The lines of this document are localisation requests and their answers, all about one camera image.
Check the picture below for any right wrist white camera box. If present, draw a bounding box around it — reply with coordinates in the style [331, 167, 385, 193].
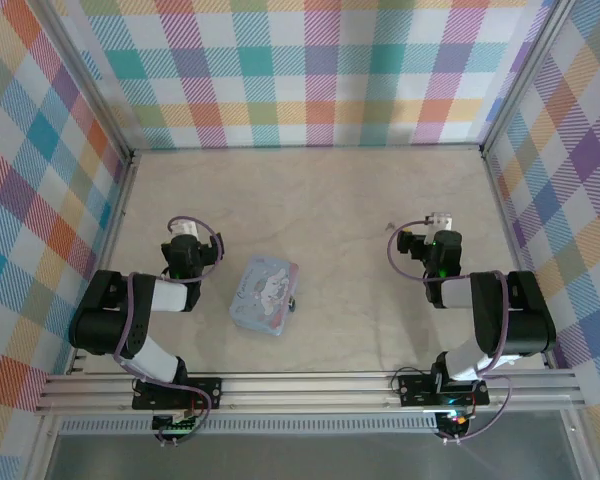
[425, 211, 455, 232]

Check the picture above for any aluminium frame side rail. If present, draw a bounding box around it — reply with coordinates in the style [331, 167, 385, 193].
[67, 149, 142, 376]
[479, 148, 556, 371]

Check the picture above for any grey metal sheet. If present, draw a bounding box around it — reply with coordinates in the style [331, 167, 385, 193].
[44, 432, 581, 480]

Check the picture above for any right base's short purple cable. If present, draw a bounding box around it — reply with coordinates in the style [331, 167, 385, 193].
[439, 374, 514, 446]

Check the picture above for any arm's purple cable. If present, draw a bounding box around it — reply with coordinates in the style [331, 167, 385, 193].
[113, 215, 226, 382]
[387, 218, 509, 379]

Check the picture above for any right arm's purple cable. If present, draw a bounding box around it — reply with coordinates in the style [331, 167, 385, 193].
[387, 218, 509, 379]

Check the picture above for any aluminium frame post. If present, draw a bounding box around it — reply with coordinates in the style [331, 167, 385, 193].
[38, 0, 137, 157]
[478, 0, 581, 157]

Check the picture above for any left base's short purple cable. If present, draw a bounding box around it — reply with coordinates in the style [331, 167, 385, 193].
[153, 382, 214, 448]

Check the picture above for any grey slotted cable duct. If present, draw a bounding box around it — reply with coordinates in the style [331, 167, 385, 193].
[58, 418, 440, 436]

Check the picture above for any left arm's purple cable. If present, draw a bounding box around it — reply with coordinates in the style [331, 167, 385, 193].
[113, 215, 226, 382]

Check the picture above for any thin aluminium frame rail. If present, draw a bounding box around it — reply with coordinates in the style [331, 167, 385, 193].
[132, 143, 484, 152]

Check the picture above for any long aluminium mounting rail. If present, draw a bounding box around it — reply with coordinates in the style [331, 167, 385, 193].
[33, 368, 587, 415]

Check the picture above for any left arm's black base plate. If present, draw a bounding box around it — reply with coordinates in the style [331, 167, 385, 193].
[131, 377, 224, 412]

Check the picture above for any right arm's black base plate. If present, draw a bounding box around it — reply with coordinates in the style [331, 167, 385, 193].
[397, 372, 491, 407]

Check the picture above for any base's short purple cable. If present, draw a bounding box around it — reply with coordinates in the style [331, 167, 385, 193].
[439, 374, 514, 446]
[153, 382, 214, 448]

